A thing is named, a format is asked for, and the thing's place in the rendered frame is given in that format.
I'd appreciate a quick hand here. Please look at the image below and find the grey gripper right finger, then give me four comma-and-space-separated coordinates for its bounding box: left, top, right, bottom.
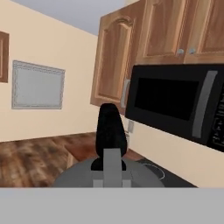
112, 148, 165, 188

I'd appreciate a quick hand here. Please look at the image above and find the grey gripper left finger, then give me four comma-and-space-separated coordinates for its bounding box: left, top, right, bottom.
52, 148, 113, 188

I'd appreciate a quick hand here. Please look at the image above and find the tall wooden cabinet door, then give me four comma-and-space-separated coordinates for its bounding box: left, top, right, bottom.
89, 0, 147, 116

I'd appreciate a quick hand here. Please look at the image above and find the wooden cabinet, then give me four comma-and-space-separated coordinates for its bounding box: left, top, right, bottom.
0, 31, 11, 84

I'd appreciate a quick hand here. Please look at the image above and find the black rounded object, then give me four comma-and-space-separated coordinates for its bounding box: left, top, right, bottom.
90, 102, 128, 172

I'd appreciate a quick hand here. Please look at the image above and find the black hob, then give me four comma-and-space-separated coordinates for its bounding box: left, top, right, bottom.
135, 157, 199, 188

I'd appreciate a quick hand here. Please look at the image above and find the black microwave oven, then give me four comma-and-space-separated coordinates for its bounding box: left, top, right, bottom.
124, 63, 224, 153

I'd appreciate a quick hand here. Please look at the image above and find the grey wall outlet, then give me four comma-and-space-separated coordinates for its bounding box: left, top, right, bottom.
127, 119, 136, 134

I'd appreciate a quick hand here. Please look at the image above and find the grey cabinet bar handle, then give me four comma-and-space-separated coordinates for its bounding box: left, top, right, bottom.
120, 77, 131, 109

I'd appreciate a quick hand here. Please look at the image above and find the grey microwave door handle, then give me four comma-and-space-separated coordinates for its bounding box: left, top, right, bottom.
191, 70, 219, 140

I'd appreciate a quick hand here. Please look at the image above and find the grey framed wall panel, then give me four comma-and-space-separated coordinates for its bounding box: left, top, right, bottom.
10, 59, 67, 110

